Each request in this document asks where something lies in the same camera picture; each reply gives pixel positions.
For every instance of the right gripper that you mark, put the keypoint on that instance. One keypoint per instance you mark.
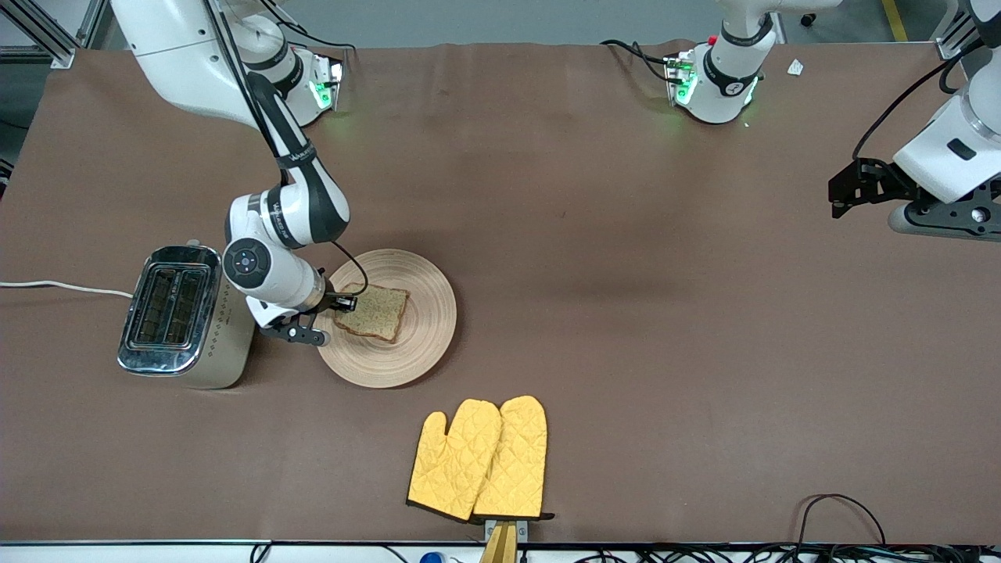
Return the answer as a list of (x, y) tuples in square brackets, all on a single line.
[(334, 299)]

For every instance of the grey metal bracket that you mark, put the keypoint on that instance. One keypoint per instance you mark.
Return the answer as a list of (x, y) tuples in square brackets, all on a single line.
[(522, 530)]

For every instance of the aluminium frame profile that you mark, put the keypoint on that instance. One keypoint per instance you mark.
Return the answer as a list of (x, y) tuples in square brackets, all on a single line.
[(948, 50), (61, 56)]

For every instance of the round wooden plate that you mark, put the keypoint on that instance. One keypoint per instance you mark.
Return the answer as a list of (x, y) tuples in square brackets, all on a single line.
[(414, 344)]

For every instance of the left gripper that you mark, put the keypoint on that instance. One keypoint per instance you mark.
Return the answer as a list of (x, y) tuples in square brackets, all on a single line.
[(881, 184)]

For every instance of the small white paper scrap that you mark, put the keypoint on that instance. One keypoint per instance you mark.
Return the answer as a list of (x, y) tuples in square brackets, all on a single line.
[(795, 67)]

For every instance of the black caster wheel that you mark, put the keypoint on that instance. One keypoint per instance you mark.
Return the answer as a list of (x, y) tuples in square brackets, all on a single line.
[(809, 19)]

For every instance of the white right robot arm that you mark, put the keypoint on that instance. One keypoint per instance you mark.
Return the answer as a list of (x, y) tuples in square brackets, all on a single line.
[(180, 55)]

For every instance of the small blue round object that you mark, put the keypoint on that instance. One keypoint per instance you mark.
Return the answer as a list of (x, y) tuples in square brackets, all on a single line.
[(432, 558)]

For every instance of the yellow quilted oven mitt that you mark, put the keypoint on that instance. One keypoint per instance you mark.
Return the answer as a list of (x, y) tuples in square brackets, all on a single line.
[(516, 461), (453, 461)]

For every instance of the brown bread slice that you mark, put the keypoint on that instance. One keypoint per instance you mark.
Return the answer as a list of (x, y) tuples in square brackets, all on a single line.
[(379, 313)]

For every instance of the chrome and beige toaster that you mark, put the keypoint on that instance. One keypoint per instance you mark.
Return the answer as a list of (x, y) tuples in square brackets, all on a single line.
[(180, 313)]

